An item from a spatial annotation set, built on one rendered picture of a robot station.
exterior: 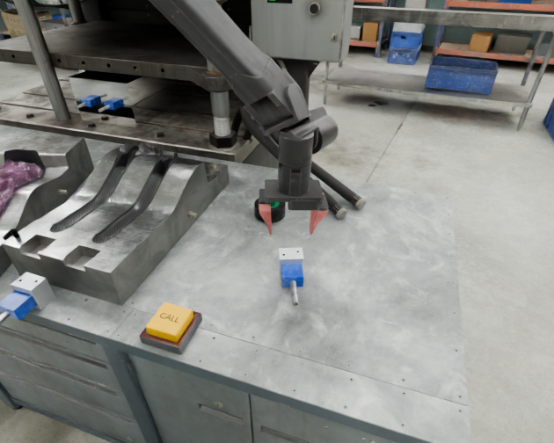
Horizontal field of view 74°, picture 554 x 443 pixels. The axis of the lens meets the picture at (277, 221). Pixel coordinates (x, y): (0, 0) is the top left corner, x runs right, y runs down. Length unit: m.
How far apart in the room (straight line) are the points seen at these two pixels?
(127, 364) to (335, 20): 1.08
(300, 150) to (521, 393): 1.43
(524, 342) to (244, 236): 1.42
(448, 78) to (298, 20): 2.99
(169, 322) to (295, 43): 0.94
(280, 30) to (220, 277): 0.83
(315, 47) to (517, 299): 1.52
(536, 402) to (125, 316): 1.51
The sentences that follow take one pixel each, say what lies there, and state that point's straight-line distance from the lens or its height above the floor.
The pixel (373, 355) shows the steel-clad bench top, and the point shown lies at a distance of 0.69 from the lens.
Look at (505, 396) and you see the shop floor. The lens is 1.77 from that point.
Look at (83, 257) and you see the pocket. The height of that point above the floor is 0.86.
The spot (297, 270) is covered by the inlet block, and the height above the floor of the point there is 0.84.
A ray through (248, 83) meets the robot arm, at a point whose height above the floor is 1.20.
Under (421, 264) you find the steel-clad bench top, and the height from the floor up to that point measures 0.80.
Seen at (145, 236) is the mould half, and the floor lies 0.89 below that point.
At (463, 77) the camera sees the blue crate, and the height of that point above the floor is 0.39.
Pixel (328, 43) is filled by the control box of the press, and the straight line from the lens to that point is 1.28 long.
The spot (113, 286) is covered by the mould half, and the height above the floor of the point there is 0.85.
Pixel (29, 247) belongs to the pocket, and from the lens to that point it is 0.90.
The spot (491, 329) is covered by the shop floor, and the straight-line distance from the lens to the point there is 1.96.
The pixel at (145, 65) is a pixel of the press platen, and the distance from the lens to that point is 1.51.
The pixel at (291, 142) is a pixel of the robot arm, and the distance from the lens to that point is 0.60.
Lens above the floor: 1.36
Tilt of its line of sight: 36 degrees down
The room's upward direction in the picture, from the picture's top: straight up
